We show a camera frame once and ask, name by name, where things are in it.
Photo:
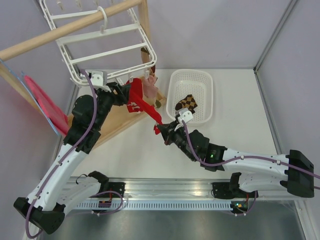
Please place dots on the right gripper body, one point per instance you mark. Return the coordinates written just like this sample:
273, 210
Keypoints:
178, 137

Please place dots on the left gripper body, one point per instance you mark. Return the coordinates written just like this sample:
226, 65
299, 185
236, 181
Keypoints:
106, 99

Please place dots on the plain red sock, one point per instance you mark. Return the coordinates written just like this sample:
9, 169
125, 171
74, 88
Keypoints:
151, 111

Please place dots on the brown argyle sock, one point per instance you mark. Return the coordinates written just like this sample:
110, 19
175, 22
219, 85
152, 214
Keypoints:
187, 102

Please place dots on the red sock white print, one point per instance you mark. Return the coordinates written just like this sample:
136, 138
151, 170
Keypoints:
135, 102

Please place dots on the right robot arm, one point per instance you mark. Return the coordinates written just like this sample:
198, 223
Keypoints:
250, 173

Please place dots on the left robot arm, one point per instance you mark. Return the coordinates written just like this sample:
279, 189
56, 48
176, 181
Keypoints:
47, 206

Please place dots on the white clip sock hanger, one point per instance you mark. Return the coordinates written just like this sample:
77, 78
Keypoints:
110, 63

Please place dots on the pink sock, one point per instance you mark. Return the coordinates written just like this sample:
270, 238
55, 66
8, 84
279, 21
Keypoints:
149, 88

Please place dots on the wooden drying rack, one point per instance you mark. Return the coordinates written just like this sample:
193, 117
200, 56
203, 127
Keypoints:
82, 26

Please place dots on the white perforated plastic basket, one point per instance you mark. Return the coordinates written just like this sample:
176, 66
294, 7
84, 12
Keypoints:
200, 85

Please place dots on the pink cloth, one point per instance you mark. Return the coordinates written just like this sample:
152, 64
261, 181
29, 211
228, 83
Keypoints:
57, 119

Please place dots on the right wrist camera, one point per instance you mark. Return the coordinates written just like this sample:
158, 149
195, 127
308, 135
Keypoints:
183, 116

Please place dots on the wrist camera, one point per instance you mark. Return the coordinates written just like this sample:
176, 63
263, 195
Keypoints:
183, 116
96, 79

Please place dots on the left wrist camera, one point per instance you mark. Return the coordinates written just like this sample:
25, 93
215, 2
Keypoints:
96, 79

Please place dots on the brown sock behind post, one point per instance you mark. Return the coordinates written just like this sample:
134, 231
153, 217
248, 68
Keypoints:
145, 57

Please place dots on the white slotted cable duct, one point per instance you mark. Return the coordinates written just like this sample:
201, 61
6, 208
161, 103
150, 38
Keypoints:
175, 205

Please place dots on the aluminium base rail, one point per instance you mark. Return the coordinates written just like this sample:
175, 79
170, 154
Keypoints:
179, 189

